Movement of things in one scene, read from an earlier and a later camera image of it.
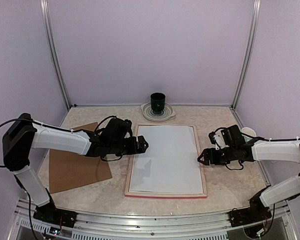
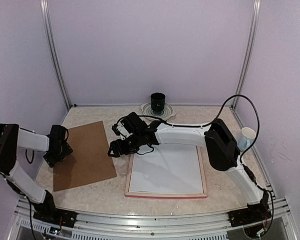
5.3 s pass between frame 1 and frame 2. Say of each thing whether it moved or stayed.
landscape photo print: stayed
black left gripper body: moved
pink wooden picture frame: stayed
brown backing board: stayed
